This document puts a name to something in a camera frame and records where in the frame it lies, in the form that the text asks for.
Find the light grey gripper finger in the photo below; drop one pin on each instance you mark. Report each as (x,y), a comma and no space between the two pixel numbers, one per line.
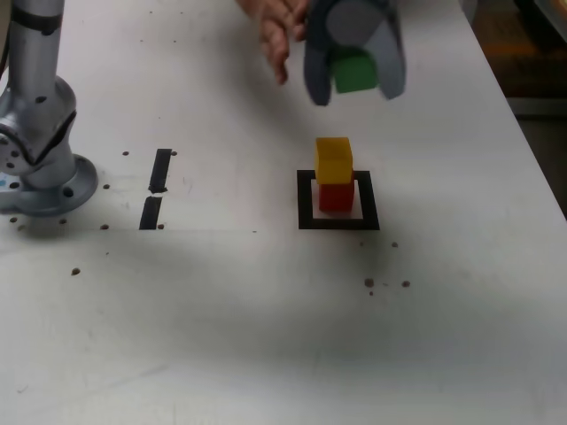
(392,62)

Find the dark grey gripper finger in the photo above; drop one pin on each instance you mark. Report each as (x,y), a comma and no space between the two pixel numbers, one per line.
(315,66)

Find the green cube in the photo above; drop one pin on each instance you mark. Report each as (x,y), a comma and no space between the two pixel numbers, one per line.
(354,73)

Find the yellow cube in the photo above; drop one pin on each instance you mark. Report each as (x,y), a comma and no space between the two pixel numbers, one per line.
(333,161)

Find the red cube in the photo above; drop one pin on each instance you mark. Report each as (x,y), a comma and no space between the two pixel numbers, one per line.
(336,197)

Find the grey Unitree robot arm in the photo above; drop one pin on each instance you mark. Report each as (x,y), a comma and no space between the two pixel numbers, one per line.
(35,133)

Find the black tape square outline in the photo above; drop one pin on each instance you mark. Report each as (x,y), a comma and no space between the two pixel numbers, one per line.
(305,199)

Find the person's hand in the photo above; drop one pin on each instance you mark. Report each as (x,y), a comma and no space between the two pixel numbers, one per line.
(274,35)

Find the black tape strip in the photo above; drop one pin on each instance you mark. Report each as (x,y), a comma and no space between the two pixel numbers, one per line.
(159,168)

